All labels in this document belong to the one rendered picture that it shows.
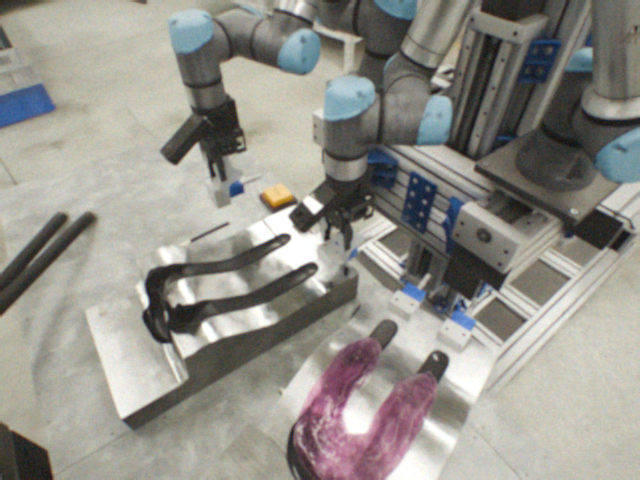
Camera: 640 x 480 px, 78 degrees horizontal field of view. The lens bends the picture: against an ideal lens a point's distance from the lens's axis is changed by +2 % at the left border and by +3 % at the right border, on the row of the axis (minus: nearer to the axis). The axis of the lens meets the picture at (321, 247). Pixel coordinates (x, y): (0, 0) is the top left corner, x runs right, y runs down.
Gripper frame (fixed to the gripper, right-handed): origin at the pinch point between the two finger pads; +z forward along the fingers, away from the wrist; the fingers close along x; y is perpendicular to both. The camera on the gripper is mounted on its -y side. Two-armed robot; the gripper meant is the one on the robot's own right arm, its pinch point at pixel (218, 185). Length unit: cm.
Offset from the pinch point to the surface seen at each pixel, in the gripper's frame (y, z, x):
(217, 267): -9.6, 5.8, -17.9
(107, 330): -33.0, 9.0, -17.6
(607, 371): 114, 95, -81
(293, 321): -2.3, 9.9, -36.0
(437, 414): 6, 6, -66
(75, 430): -44, 15, -30
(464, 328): 23, 7, -57
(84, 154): -25, 95, 202
